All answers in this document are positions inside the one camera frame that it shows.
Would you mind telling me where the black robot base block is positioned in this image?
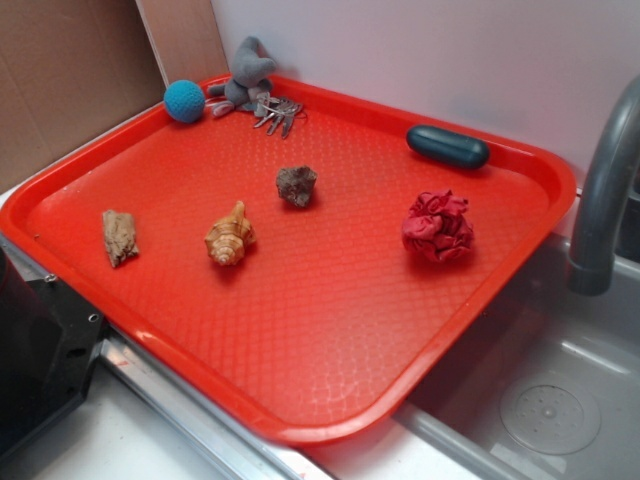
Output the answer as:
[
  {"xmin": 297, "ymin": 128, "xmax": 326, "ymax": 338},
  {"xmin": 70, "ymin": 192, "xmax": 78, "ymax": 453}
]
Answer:
[{"xmin": 1, "ymin": 252, "xmax": 106, "ymax": 460}]

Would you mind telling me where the brown wood chip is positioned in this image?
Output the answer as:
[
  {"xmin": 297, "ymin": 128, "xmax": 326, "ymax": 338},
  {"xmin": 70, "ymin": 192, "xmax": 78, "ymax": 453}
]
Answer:
[{"xmin": 102, "ymin": 210, "xmax": 139, "ymax": 268}]

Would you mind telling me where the red plastic tray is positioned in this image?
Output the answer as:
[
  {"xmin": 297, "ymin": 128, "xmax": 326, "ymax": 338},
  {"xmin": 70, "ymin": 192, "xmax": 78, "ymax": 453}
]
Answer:
[{"xmin": 1, "ymin": 77, "xmax": 576, "ymax": 445}]

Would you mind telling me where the brown grey rock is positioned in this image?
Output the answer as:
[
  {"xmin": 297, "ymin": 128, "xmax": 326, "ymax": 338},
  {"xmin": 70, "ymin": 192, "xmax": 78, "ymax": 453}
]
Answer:
[{"xmin": 276, "ymin": 165, "xmax": 318, "ymax": 208}]

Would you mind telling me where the orange spiral seashell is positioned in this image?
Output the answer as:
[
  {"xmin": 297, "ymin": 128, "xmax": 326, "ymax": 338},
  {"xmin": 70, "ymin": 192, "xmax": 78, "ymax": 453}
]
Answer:
[{"xmin": 204, "ymin": 201, "xmax": 256, "ymax": 266}]

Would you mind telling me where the crumpled red cloth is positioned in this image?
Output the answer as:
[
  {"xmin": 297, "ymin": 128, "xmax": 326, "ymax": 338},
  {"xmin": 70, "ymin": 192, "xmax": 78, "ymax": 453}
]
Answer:
[{"xmin": 401, "ymin": 190, "xmax": 475, "ymax": 263}]

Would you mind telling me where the bunch of metal clips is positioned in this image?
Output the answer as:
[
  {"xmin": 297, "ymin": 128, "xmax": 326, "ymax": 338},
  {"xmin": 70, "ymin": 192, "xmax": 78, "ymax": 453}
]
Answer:
[{"xmin": 253, "ymin": 93, "xmax": 307, "ymax": 140}]

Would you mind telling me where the dark teal oblong case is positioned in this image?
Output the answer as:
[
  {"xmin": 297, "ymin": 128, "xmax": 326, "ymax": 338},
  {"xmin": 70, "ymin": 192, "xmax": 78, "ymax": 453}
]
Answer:
[{"xmin": 406, "ymin": 125, "xmax": 490, "ymax": 170}]

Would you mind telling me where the grey plush toy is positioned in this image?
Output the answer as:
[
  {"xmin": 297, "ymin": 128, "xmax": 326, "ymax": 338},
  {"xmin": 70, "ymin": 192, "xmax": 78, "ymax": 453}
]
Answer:
[{"xmin": 207, "ymin": 36, "xmax": 277, "ymax": 118}]

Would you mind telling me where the blue crocheted ball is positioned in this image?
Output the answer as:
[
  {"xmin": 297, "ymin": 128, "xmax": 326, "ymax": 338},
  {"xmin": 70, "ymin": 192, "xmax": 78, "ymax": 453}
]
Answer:
[{"xmin": 163, "ymin": 80, "xmax": 205, "ymax": 123}]

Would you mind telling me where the grey plastic sink basin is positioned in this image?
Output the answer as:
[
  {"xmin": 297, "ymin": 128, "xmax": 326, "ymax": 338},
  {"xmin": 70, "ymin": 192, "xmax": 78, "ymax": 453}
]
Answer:
[{"xmin": 309, "ymin": 239, "xmax": 639, "ymax": 479}]

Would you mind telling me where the grey faucet spout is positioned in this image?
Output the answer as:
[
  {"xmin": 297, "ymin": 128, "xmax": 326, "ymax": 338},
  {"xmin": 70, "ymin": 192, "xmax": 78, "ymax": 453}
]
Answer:
[{"xmin": 567, "ymin": 78, "xmax": 639, "ymax": 296}]

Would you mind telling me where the brown cardboard panel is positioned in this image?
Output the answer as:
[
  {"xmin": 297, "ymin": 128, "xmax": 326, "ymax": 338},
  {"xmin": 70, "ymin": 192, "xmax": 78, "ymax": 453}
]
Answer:
[{"xmin": 0, "ymin": 0, "xmax": 231, "ymax": 196}]

